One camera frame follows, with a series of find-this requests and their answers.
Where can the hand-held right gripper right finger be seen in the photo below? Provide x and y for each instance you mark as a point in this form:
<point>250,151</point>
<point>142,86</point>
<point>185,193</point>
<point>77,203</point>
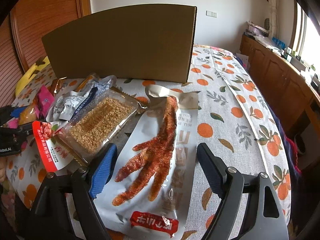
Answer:
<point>208,167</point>

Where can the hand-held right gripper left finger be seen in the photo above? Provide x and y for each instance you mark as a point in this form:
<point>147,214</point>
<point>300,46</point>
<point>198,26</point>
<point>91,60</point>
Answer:
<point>103,172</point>

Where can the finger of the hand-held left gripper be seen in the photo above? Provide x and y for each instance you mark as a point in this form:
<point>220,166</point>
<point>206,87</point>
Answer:
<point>16,112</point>
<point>17,130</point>

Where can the yellow orange snack packet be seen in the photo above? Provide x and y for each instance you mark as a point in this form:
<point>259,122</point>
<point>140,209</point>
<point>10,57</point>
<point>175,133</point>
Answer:
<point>28,115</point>

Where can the pink snack packet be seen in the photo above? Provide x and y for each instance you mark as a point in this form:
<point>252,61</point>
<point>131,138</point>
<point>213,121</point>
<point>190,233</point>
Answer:
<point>45,101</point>

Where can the chicken foot snack packet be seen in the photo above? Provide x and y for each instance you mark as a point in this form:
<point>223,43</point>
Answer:
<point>155,155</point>

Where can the white blue snack packet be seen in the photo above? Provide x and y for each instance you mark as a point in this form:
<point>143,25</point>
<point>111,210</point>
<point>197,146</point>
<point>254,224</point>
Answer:
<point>75,102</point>

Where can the brown cardboard box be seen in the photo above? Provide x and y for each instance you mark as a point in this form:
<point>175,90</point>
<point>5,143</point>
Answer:
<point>120,42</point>

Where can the red white snack packet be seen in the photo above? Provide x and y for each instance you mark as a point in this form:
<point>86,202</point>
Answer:
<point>50,145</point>

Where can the yellow plush toy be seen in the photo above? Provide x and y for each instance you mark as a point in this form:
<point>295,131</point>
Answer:
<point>31,73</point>

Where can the clear rice crisp packet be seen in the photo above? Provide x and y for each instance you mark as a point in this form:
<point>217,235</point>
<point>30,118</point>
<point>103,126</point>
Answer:
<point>100,125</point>

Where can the orange fruit print bedsheet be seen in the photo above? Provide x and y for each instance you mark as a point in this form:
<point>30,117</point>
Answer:
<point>225,110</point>

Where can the orange foil snack packet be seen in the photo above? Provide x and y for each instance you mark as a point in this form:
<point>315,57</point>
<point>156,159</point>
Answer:
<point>85,82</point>

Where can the navy blue blanket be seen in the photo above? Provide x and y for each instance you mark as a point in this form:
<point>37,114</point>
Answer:
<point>282,130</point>

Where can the red cloth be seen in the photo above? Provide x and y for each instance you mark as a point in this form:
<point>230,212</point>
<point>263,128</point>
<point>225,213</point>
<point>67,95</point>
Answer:
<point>295,160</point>

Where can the dark shoe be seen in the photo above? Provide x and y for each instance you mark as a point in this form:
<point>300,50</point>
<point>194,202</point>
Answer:
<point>300,143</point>

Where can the wooden louvred wardrobe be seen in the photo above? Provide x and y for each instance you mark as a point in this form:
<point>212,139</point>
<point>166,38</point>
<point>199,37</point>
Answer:
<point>37,17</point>

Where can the white paper bag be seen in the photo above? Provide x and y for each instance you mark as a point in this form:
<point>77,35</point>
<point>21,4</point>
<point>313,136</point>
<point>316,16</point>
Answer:
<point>242,60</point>

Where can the wooden low cabinet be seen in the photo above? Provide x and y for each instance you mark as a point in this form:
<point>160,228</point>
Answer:
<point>275,70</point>

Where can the floral blanket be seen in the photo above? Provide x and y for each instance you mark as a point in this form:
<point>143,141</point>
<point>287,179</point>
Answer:
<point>215,48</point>

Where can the assorted boxes and bottles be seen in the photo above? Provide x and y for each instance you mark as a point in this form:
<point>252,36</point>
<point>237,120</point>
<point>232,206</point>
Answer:
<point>277,43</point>

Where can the window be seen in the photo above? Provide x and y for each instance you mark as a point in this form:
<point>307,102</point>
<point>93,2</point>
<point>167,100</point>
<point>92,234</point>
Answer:
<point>308,37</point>

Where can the white wrapped pipe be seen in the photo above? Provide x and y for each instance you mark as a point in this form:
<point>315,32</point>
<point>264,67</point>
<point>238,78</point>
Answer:
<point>272,7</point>

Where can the white wall switch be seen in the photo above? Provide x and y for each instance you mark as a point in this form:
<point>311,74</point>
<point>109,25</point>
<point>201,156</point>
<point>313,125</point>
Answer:
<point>211,13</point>

